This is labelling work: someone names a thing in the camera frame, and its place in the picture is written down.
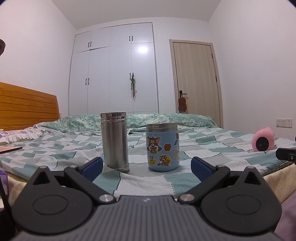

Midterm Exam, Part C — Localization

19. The hanging green ornament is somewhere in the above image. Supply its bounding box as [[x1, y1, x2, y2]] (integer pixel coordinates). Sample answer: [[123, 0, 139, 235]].
[[130, 72, 137, 99]]

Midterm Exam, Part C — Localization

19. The pink round speaker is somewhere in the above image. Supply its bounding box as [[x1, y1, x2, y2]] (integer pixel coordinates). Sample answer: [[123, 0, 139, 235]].
[[252, 126, 276, 152]]

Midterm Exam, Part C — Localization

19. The green floral blanket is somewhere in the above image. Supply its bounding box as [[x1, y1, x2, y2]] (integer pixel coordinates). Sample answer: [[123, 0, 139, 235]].
[[35, 113, 218, 136]]

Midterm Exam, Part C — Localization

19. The white wall socket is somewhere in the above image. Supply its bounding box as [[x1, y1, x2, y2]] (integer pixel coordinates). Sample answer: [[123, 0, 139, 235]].
[[276, 118, 292, 128]]

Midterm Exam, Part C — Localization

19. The white wardrobe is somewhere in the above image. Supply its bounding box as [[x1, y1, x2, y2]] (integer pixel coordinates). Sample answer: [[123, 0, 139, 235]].
[[68, 22, 160, 116]]

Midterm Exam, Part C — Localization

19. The brown bag on door handle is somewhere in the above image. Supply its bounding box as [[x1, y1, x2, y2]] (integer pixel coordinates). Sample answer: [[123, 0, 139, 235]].
[[178, 96, 188, 114]]

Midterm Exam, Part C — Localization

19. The checkered teal bed sheet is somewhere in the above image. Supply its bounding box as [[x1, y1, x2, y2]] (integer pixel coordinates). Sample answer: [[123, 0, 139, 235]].
[[0, 126, 296, 204]]

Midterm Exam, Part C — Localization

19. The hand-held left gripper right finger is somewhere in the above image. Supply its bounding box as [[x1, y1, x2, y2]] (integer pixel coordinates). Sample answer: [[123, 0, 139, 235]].
[[177, 156, 267, 205]]

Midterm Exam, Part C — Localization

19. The wooden headboard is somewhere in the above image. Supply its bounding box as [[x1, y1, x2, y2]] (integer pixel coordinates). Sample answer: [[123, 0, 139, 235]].
[[0, 82, 60, 131]]

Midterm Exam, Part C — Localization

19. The purple floral pillow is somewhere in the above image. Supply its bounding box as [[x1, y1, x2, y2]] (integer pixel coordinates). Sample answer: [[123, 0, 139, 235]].
[[0, 128, 45, 147]]

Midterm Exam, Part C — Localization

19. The thin red book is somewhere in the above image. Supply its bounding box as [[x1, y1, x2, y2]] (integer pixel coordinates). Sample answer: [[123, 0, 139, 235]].
[[0, 146, 23, 154]]

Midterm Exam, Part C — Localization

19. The blue cartoon sticker cup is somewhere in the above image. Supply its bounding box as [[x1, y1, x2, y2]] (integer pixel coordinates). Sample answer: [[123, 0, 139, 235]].
[[145, 123, 180, 172]]

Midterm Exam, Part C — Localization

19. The light wooden door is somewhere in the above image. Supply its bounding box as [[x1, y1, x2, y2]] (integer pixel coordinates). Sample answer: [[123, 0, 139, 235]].
[[169, 39, 224, 128]]

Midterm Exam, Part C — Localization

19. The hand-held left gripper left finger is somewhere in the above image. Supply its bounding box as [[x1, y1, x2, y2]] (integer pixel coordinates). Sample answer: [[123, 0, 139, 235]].
[[26, 157, 116, 205]]

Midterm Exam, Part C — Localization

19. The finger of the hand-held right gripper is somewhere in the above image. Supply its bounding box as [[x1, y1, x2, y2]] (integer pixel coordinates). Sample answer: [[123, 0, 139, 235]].
[[276, 147, 296, 164]]

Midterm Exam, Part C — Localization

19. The tall stainless steel cup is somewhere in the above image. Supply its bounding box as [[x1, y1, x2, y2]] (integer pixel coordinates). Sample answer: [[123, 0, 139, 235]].
[[100, 112, 130, 173]]

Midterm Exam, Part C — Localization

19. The beige mattress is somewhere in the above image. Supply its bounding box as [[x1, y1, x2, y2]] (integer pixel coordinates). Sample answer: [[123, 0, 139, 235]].
[[0, 159, 296, 207]]

